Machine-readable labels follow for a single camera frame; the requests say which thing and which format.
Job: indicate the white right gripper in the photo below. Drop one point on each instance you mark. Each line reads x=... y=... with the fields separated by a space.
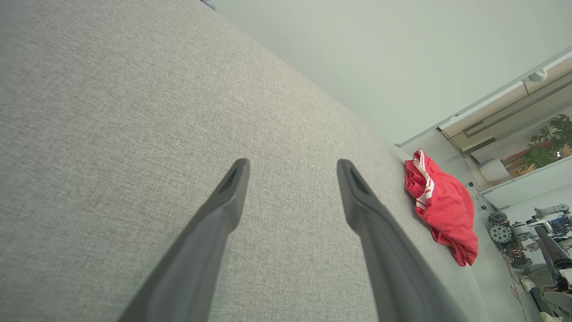
x=565 y=277

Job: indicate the grey rounded partition foot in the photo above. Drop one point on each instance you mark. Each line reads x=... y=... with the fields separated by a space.
x=208 y=4

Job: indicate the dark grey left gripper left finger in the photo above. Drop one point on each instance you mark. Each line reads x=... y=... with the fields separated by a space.
x=196 y=264

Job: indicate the green leafy potted plant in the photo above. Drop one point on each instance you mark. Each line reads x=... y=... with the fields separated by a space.
x=549 y=143

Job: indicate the grey spare robot arm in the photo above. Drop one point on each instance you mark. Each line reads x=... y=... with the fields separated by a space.
x=552 y=210

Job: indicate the red shorts with white stripe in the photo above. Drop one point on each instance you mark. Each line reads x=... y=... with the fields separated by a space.
x=447 y=210

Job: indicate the white desk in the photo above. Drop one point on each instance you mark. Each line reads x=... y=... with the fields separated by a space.
x=527 y=190

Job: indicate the white round plant pot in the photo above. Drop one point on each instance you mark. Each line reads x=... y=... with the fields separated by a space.
x=494 y=171

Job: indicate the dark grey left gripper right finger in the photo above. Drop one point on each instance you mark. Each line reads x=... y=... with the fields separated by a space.
x=393 y=273

